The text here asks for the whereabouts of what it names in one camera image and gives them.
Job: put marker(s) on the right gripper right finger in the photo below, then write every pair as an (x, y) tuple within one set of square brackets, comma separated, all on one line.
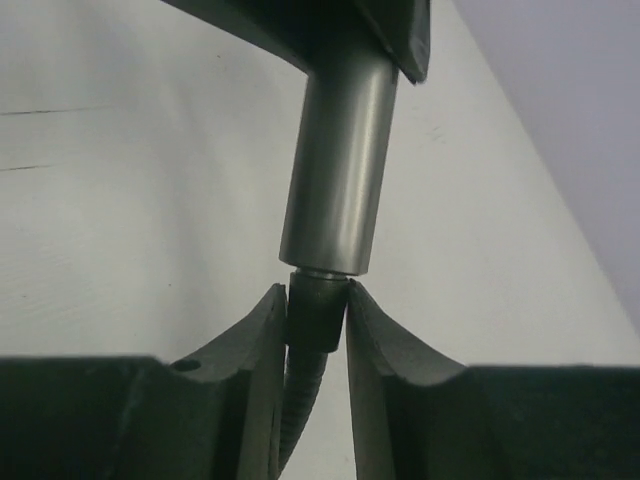
[(417, 414)]

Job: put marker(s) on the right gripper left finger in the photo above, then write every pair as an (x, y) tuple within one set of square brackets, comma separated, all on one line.
[(213, 414)]

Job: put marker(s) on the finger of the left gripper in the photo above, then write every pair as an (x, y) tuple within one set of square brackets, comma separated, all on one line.
[(404, 29)]

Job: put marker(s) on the grey shower head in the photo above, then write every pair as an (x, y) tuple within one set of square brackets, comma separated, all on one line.
[(345, 122)]

